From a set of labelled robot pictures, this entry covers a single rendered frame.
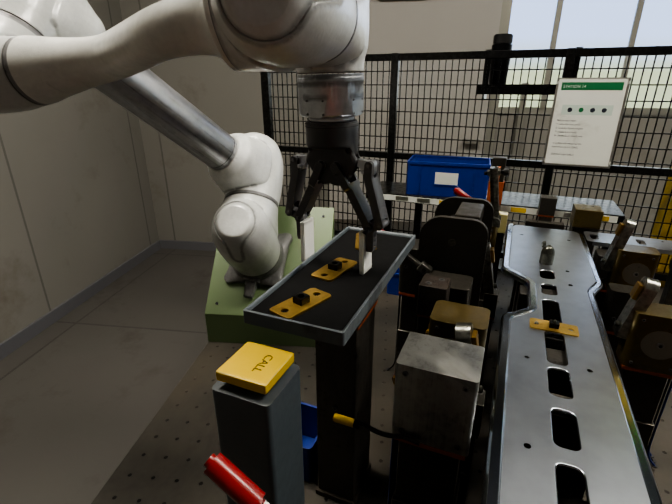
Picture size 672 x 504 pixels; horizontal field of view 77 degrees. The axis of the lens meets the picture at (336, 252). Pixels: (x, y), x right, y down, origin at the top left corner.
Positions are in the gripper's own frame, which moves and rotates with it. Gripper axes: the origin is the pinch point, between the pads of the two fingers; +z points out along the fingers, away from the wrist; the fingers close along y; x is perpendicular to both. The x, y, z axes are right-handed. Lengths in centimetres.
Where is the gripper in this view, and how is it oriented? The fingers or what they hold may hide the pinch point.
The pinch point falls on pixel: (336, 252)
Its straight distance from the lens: 66.5
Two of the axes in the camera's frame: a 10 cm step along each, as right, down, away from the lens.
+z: 0.3, 9.2, 3.9
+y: 8.7, 1.7, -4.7
